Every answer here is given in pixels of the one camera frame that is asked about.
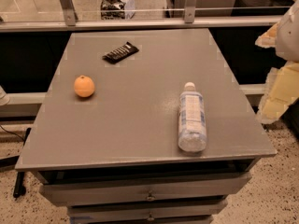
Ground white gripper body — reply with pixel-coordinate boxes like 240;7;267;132
276;4;299;62

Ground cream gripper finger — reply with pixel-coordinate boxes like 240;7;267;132
255;23;278;49
256;61;299;124

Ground clear blue-labelled plastic bottle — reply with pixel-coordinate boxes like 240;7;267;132
178;82;207;152

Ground black white robot base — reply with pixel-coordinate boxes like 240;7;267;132
100;0;135;20

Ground black snack bar wrapper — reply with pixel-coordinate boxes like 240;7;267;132
102;42;139;64

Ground grey drawer cabinet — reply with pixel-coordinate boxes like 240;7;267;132
16;29;275;224

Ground orange fruit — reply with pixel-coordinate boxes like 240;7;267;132
74;76;95;98

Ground grey drawer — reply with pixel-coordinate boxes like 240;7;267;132
68;199;227;224
40;172;251;206

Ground top grey drawer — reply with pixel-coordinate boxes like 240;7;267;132
40;172;251;206

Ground white object at left edge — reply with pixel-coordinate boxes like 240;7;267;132
0;86;10;105

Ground black floor stand leg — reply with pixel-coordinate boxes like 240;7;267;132
0;128;31;199

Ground metal railing frame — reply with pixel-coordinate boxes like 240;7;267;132
0;0;297;33

